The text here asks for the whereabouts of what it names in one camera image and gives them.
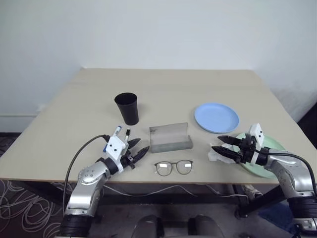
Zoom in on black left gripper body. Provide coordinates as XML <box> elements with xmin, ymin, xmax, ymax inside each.
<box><xmin>121</xmin><ymin>142</ymin><xmax>137</xmax><ymax>170</ymax></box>

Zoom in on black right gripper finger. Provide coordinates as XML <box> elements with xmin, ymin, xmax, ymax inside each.
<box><xmin>217</xmin><ymin>135</ymin><xmax>245</xmax><ymax>147</ymax></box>
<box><xmin>210</xmin><ymin>146</ymin><xmax>240</xmax><ymax>162</ymax></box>

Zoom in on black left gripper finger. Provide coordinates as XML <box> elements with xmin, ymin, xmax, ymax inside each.
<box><xmin>127</xmin><ymin>137</ymin><xmax>142</xmax><ymax>150</ymax></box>
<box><xmin>133</xmin><ymin>146</ymin><xmax>151</xmax><ymax>163</ymax></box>

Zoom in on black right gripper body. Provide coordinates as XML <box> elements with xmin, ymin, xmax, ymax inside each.
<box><xmin>236</xmin><ymin>136</ymin><xmax>257</xmax><ymax>164</ymax></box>

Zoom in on white tissue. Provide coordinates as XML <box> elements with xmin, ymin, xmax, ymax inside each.
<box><xmin>207</xmin><ymin>143</ymin><xmax>236</xmax><ymax>165</ymax></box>

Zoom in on white marker with blue cap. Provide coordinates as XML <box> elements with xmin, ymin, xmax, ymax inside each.
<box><xmin>103</xmin><ymin>125</ymin><xmax>123</xmax><ymax>152</ymax></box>

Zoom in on pale green round plate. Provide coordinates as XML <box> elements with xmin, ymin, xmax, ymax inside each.
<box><xmin>234</xmin><ymin>131</ymin><xmax>288</xmax><ymax>179</ymax></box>

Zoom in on grey translucent glasses case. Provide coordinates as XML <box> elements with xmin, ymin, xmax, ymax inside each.
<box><xmin>149</xmin><ymin>121</ymin><xmax>193</xmax><ymax>154</ymax></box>

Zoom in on black plastic cup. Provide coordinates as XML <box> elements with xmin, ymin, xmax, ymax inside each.
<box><xmin>114</xmin><ymin>92</ymin><xmax>140</xmax><ymax>126</ymax></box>

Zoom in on thin dark-framed eyeglasses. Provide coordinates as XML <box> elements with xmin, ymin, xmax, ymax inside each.
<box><xmin>154</xmin><ymin>159</ymin><xmax>194</xmax><ymax>178</ymax></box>

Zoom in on blue round plate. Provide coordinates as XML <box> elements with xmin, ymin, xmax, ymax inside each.
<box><xmin>194</xmin><ymin>102</ymin><xmax>240</xmax><ymax>134</ymax></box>

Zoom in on blue cloth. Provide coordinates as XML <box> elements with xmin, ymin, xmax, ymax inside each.
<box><xmin>258</xmin><ymin>201</ymin><xmax>292</xmax><ymax>226</ymax></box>

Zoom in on dark furniture panel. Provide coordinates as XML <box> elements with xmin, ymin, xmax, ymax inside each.
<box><xmin>296</xmin><ymin>100</ymin><xmax>317</xmax><ymax>151</ymax></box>

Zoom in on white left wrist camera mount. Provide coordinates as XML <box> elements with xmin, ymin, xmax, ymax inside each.
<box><xmin>103</xmin><ymin>135</ymin><xmax>129</xmax><ymax>174</ymax></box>

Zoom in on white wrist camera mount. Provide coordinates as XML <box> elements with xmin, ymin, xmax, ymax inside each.
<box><xmin>248</xmin><ymin>122</ymin><xmax>265</xmax><ymax>166</ymax></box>
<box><xmin>103</xmin><ymin>135</ymin><xmax>129</xmax><ymax>174</ymax></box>

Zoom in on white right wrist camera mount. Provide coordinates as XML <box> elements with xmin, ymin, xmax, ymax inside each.
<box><xmin>248</xmin><ymin>122</ymin><xmax>265</xmax><ymax>166</ymax></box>

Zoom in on long white cable under table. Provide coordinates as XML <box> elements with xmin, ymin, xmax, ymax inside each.
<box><xmin>103</xmin><ymin>183</ymin><xmax>199</xmax><ymax>198</ymax></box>

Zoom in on short white cable under table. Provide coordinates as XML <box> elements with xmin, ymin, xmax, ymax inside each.
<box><xmin>205</xmin><ymin>183</ymin><xmax>249</xmax><ymax>199</ymax></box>

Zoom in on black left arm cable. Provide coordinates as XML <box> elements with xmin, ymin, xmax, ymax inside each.
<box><xmin>62</xmin><ymin>134</ymin><xmax>111</xmax><ymax>214</ymax></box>

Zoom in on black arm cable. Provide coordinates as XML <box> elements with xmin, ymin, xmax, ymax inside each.
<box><xmin>268</xmin><ymin>153</ymin><xmax>317</xmax><ymax>191</ymax></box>
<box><xmin>62</xmin><ymin>134</ymin><xmax>111</xmax><ymax>214</ymax></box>

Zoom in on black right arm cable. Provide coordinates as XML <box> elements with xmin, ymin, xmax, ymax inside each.
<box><xmin>268</xmin><ymin>153</ymin><xmax>317</xmax><ymax>191</ymax></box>

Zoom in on black metal table frame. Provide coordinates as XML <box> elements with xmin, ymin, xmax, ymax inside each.
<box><xmin>14</xmin><ymin>180</ymin><xmax>290</xmax><ymax>219</ymax></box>

